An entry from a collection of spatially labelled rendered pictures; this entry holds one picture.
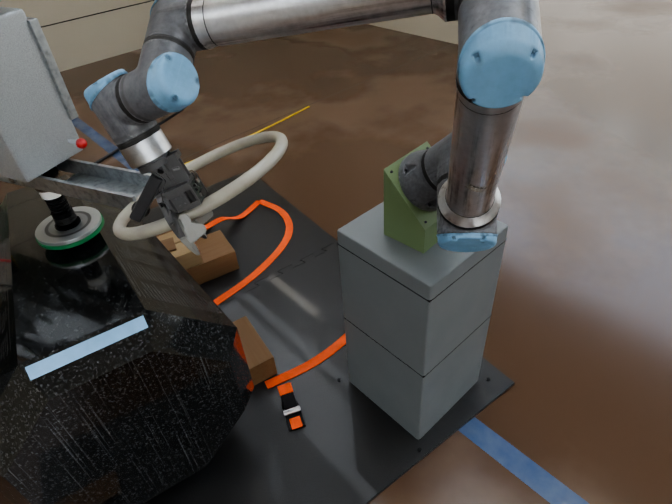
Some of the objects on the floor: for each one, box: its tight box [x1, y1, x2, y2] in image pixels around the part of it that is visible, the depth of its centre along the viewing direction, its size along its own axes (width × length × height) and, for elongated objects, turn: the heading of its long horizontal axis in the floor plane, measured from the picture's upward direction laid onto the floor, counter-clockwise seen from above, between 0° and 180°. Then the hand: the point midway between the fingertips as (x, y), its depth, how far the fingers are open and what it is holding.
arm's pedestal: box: [337, 202, 508, 452], centre depth 188 cm, size 50×50×85 cm
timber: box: [233, 316, 277, 386], centre depth 225 cm, size 30×12×12 cm, turn 37°
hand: (196, 243), depth 108 cm, fingers open, 7 cm apart
